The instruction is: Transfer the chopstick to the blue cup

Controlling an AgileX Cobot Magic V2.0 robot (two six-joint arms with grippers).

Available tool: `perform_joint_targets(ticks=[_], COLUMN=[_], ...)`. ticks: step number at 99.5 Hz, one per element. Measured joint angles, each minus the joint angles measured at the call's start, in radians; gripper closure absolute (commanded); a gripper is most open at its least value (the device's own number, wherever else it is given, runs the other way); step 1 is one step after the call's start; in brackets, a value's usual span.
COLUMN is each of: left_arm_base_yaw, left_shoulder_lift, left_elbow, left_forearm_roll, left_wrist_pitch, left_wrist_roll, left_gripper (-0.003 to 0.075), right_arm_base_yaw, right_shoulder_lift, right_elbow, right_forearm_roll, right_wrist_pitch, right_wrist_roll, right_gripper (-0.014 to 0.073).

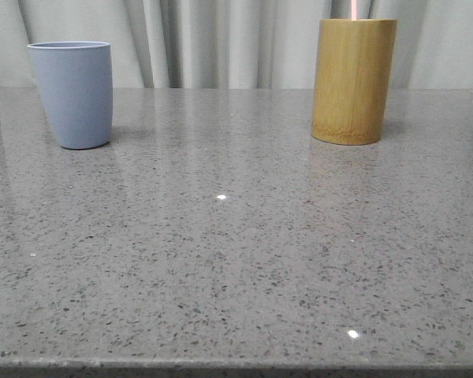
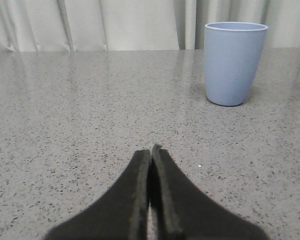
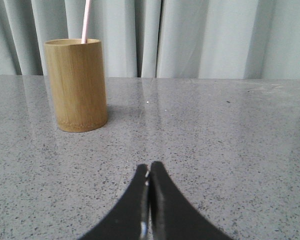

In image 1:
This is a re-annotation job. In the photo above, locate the blue plastic cup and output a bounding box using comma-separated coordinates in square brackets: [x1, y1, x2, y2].
[28, 41, 113, 150]

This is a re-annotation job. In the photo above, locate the pink chopstick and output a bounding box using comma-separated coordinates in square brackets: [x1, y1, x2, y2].
[351, 0, 358, 20]

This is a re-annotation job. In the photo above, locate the grey-white curtain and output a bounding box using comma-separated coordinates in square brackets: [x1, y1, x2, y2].
[0, 1, 473, 89]

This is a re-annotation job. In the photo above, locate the bamboo cylindrical holder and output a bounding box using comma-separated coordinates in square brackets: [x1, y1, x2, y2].
[311, 19, 397, 146]

